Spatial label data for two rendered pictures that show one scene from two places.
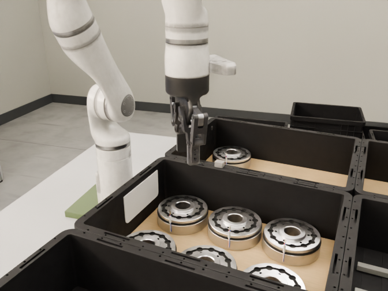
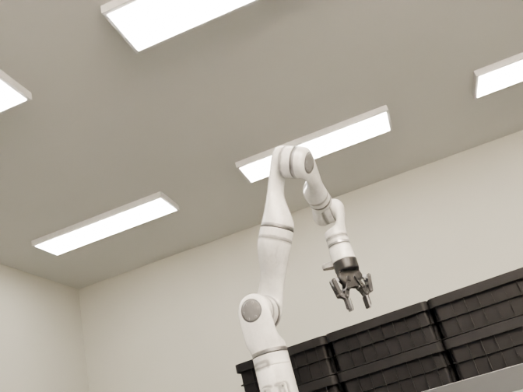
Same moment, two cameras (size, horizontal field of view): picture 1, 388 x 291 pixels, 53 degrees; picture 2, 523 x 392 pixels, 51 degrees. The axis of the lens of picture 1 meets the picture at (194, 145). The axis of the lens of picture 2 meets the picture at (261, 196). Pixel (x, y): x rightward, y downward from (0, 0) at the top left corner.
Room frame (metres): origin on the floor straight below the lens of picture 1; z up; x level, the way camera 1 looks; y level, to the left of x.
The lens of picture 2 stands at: (1.00, 1.65, 0.66)
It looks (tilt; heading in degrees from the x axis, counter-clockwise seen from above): 25 degrees up; 265
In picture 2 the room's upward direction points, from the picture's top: 15 degrees counter-clockwise
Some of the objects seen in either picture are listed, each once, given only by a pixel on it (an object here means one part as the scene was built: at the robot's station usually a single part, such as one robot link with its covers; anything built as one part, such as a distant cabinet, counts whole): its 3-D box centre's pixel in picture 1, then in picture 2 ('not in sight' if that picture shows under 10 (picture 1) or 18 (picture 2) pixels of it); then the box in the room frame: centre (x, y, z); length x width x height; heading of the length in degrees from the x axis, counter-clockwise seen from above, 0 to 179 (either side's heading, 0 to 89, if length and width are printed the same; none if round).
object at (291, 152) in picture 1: (265, 170); (307, 373); (0.84, -0.17, 0.87); 0.40 x 0.30 x 0.11; 65
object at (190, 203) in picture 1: (182, 206); not in sight; (0.68, 0.02, 0.86); 0.05 x 0.05 x 0.01
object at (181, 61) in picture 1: (197, 54); (338, 254); (0.66, -0.01, 1.17); 0.11 x 0.09 x 0.06; 110
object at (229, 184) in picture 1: (220, 238); (396, 344); (0.57, -0.05, 0.87); 0.40 x 0.30 x 0.11; 65
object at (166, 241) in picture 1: (146, 247); not in sight; (0.55, 0.08, 0.86); 0.10 x 0.10 x 0.01
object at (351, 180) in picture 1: (267, 150); (303, 358); (0.84, -0.17, 0.92); 0.40 x 0.30 x 0.02; 65
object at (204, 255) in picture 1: (205, 262); not in sight; (0.51, -0.02, 0.86); 0.05 x 0.05 x 0.01
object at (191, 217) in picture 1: (182, 208); not in sight; (0.68, 0.02, 0.86); 0.10 x 0.10 x 0.01
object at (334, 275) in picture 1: (221, 213); (391, 328); (0.57, -0.05, 0.92); 0.40 x 0.30 x 0.02; 65
